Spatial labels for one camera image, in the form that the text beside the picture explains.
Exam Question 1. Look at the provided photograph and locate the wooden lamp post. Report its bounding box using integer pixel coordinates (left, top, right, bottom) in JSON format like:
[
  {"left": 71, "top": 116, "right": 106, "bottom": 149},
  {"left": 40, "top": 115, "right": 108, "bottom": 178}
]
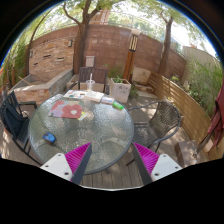
[{"left": 123, "top": 29, "right": 140, "bottom": 80}]

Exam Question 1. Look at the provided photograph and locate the red folded umbrella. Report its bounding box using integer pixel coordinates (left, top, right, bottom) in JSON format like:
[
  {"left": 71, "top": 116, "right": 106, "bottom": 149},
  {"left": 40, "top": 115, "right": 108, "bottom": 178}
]
[{"left": 196, "top": 81, "right": 224, "bottom": 153}]

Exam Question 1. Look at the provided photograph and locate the right tree trunk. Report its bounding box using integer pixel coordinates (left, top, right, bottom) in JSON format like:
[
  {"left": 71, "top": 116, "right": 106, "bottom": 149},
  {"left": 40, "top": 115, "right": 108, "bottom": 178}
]
[{"left": 158, "top": 10, "right": 174, "bottom": 75}]

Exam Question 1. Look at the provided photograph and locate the clear plastic cup with straw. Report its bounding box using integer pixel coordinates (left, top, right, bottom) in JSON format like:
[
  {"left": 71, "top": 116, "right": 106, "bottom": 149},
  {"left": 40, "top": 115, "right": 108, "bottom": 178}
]
[{"left": 86, "top": 73, "right": 95, "bottom": 91}]

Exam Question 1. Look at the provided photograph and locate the round glass patio table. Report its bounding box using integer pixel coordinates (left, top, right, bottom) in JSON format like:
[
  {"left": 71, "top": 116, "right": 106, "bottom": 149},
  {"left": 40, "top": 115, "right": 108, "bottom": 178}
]
[{"left": 29, "top": 94, "right": 134, "bottom": 174}]

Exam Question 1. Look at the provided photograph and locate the wicker chair at right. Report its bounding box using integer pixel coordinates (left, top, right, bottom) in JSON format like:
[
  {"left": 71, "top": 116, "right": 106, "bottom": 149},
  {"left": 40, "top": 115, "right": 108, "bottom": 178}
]
[{"left": 125, "top": 100, "right": 183, "bottom": 167}]

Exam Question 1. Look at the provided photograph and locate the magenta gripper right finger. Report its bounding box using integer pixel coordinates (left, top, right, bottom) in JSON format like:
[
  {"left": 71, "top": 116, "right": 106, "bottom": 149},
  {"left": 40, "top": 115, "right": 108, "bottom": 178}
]
[{"left": 133, "top": 143, "right": 182, "bottom": 185}]

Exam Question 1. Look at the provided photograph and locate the wooden slat fence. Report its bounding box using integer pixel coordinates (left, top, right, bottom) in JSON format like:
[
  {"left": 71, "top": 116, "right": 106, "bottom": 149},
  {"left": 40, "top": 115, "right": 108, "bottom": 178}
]
[{"left": 146, "top": 71, "right": 224, "bottom": 161}]

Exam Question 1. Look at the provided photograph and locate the green small object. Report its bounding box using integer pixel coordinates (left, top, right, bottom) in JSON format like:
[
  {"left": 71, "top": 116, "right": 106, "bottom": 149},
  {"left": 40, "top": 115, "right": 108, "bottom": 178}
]
[{"left": 112, "top": 101, "right": 124, "bottom": 110}]

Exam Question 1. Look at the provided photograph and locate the small grey packet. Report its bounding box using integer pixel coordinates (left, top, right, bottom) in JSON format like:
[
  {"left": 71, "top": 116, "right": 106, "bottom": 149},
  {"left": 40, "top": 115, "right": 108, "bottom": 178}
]
[{"left": 101, "top": 97, "right": 114, "bottom": 104}]

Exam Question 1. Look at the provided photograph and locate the colourful magazine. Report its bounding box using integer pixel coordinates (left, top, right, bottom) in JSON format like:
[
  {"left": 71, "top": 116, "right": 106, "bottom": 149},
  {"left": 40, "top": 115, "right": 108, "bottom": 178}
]
[{"left": 64, "top": 90, "right": 86, "bottom": 99}]

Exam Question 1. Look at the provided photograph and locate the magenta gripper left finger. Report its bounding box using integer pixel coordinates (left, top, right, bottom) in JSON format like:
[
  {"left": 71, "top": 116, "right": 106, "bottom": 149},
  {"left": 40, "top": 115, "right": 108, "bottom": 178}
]
[{"left": 41, "top": 143, "right": 92, "bottom": 185}]

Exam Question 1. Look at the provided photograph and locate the white square planter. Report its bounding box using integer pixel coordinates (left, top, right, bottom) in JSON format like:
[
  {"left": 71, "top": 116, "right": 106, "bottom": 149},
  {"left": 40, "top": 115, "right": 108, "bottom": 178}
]
[{"left": 110, "top": 78, "right": 131, "bottom": 103}]

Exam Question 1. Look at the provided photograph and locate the large tree trunk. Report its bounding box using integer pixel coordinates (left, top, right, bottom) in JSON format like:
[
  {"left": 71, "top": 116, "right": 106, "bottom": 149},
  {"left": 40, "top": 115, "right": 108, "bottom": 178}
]
[{"left": 63, "top": 0, "right": 110, "bottom": 73}]

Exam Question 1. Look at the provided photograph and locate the dark chair at left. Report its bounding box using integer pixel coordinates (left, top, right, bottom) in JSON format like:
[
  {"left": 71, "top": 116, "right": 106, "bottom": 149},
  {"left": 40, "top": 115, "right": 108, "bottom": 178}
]
[{"left": 0, "top": 91, "right": 41, "bottom": 165}]

